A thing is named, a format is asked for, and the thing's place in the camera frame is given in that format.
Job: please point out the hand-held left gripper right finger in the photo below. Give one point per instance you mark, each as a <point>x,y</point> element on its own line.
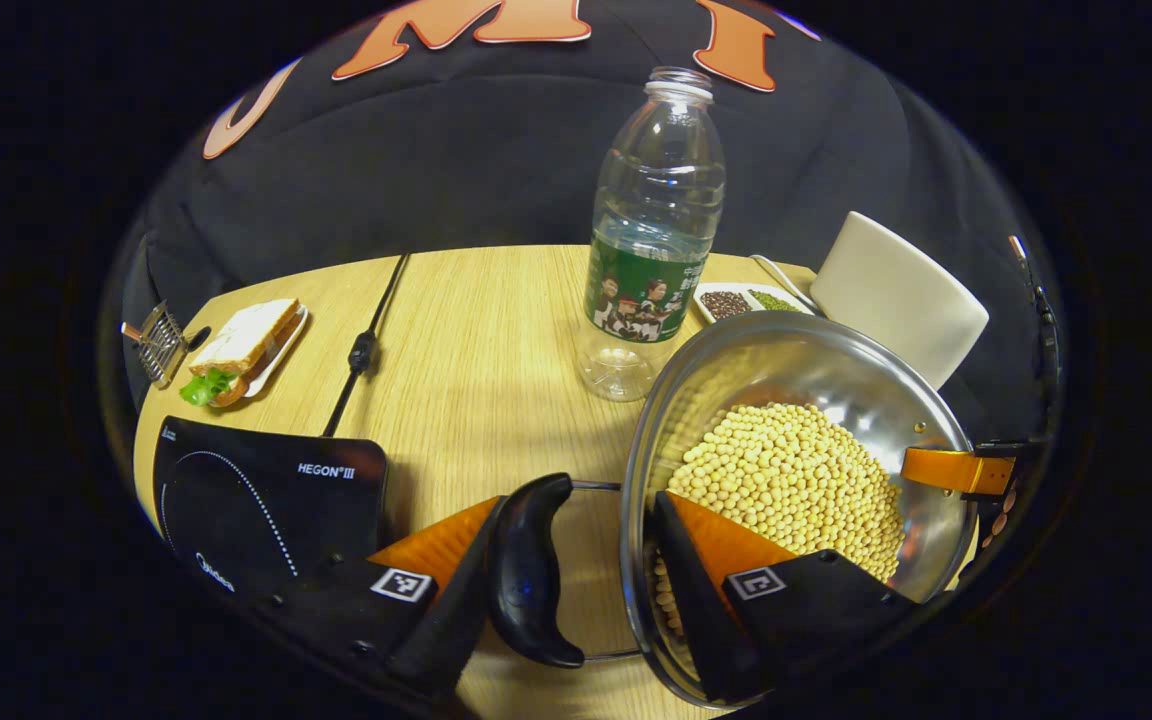
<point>696,610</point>

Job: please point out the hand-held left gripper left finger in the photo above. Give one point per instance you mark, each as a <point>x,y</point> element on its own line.
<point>436,610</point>

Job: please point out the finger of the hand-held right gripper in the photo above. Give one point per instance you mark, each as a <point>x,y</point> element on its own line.
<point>951,470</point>

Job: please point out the pile of soybeans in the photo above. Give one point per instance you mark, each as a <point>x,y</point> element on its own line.
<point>786,480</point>

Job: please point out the black induction cooktop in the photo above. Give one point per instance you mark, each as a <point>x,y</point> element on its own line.
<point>266,510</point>

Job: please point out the white toaster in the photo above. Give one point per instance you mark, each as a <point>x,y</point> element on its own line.
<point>896,295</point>

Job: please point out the white divided bean dish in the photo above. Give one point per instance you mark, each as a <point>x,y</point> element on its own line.
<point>736,300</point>

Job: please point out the toast sandwich with lettuce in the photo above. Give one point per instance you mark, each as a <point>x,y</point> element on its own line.
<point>246,340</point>

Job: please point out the clear plastic water bottle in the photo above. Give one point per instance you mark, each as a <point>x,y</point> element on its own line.
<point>651,240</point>

